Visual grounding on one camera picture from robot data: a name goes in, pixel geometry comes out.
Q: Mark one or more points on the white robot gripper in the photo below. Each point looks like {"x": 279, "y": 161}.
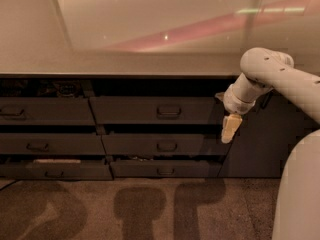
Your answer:
{"x": 235, "y": 105}

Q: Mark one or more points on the dark drawer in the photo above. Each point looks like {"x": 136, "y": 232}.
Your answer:
{"x": 75, "y": 170}
{"x": 165, "y": 169}
{"x": 50, "y": 144}
{"x": 163, "y": 144}
{"x": 156, "y": 110}
{"x": 45, "y": 111}

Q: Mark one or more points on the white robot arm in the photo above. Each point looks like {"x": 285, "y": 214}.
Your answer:
{"x": 297, "y": 215}

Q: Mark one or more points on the items inside left drawer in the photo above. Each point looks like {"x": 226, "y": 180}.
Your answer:
{"x": 40, "y": 88}

